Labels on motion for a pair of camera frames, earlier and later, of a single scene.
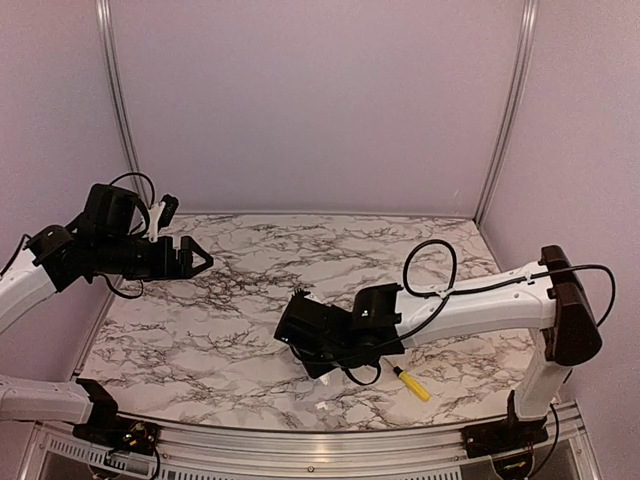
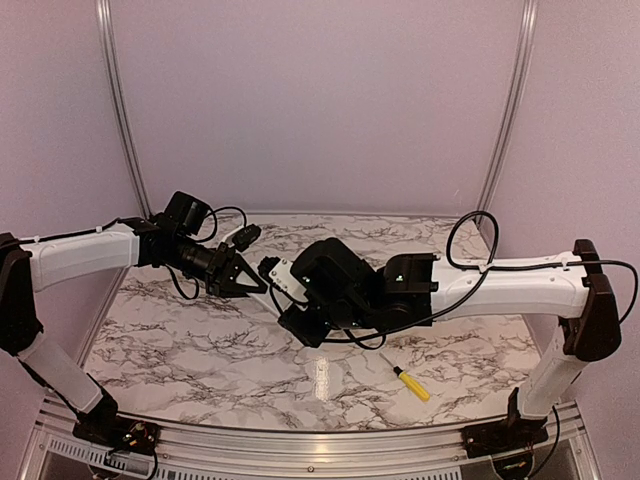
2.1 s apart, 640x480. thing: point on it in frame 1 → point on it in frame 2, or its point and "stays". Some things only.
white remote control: x=325 y=379 → x=244 y=277
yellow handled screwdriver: x=412 y=384 stays
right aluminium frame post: x=527 y=27 stays
